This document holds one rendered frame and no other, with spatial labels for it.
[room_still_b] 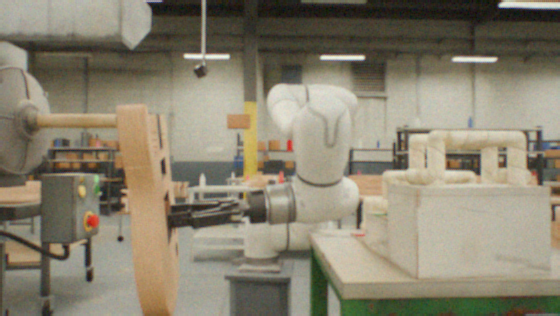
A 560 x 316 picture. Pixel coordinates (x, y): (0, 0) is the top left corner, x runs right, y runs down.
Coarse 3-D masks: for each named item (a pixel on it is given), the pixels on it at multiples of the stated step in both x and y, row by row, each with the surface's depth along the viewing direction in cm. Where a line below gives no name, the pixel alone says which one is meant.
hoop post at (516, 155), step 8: (520, 144) 70; (512, 152) 70; (520, 152) 70; (512, 160) 70; (520, 160) 70; (512, 168) 70; (520, 168) 70; (512, 176) 70; (520, 176) 70; (512, 184) 70; (520, 184) 70
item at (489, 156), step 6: (486, 150) 78; (492, 150) 78; (486, 156) 78; (492, 156) 78; (486, 162) 78; (492, 162) 78; (486, 168) 78; (492, 168) 78; (486, 174) 78; (486, 180) 78; (492, 180) 78
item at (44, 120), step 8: (40, 120) 83; (48, 120) 83; (56, 120) 83; (64, 120) 83; (72, 120) 83; (80, 120) 83; (88, 120) 83; (96, 120) 83; (104, 120) 84; (112, 120) 84
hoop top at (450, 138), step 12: (432, 132) 69; (444, 132) 69; (456, 132) 69; (468, 132) 69; (480, 132) 70; (492, 132) 70; (504, 132) 70; (516, 132) 70; (456, 144) 69; (468, 144) 69; (480, 144) 70; (492, 144) 70; (504, 144) 70
